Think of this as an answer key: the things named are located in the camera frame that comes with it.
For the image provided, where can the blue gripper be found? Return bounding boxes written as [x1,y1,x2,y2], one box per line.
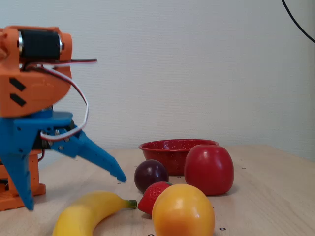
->
[0,111,127,211]

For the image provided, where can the yellow plastic banana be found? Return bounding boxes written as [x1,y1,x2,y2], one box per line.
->
[52,190,137,236]

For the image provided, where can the orange robot base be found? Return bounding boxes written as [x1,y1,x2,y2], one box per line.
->
[0,149,46,212]

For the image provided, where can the red speckled bowl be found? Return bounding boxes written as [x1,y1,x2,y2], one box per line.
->
[138,139,220,176]

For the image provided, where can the dark purple plastic plum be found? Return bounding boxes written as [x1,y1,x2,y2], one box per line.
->
[134,159,170,193]

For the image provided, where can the red plastic strawberry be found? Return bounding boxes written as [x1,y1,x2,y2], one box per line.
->
[137,181,173,216]

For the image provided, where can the orange plastic fruit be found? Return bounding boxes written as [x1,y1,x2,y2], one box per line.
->
[152,183,216,236]

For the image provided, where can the red plastic apple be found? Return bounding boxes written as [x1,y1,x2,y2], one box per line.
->
[184,144,235,196]

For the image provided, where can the white red black servo cable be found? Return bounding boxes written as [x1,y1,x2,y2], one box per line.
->
[39,58,98,142]

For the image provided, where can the thin black hanging cable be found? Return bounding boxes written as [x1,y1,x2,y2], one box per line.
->
[281,0,315,44]

